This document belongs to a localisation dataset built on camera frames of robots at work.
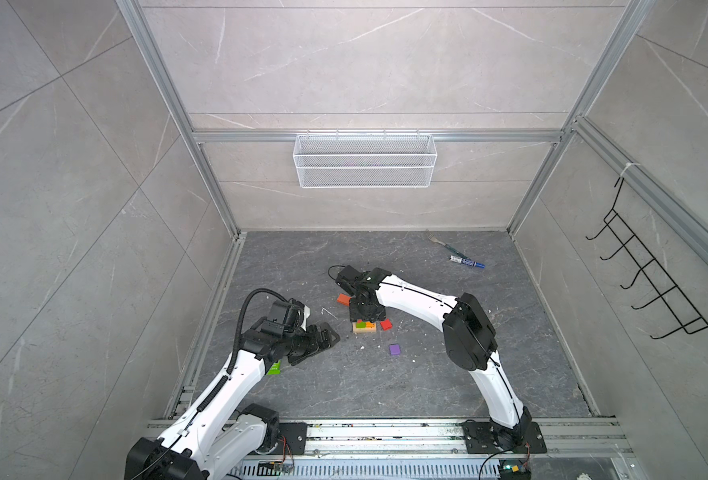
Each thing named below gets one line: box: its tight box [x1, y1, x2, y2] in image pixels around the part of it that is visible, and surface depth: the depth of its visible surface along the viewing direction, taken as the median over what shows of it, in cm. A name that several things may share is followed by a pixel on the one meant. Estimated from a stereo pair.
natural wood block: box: [352, 322, 377, 333], surface depth 93 cm
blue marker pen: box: [449, 255, 487, 269], surface depth 112 cm
